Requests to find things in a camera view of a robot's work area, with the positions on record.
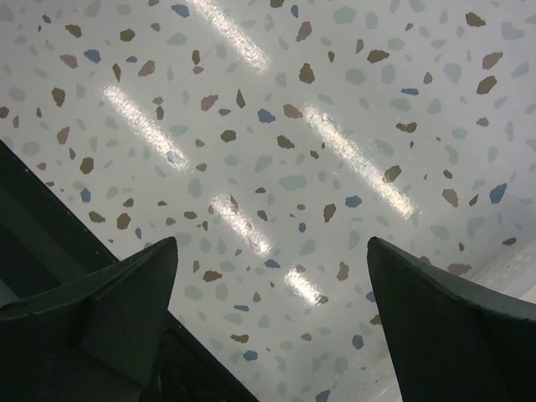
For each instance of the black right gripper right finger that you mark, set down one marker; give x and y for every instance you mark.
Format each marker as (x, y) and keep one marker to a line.
(451, 339)

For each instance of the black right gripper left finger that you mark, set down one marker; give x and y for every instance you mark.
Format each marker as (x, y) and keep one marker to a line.
(93, 339)

